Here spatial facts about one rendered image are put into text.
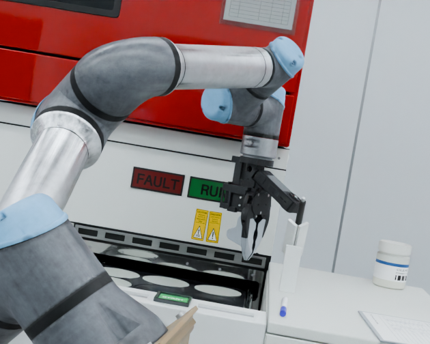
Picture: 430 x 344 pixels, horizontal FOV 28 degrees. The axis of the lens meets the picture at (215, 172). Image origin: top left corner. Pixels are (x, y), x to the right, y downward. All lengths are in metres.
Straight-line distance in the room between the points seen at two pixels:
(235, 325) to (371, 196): 2.16
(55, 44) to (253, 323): 0.88
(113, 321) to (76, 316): 0.04
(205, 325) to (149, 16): 0.81
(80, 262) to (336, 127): 2.50
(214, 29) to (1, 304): 1.02
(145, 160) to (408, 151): 1.70
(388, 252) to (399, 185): 1.60
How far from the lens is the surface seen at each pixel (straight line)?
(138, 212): 1.94
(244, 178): 1.78
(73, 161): 1.29
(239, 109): 1.67
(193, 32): 1.88
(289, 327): 1.32
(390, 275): 1.86
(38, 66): 1.94
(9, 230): 0.98
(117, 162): 1.95
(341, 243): 3.44
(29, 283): 0.97
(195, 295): 1.75
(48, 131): 1.33
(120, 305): 0.98
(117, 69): 1.32
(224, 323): 1.32
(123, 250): 1.95
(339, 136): 3.41
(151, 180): 1.93
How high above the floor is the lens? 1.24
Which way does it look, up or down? 3 degrees down
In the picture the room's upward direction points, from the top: 9 degrees clockwise
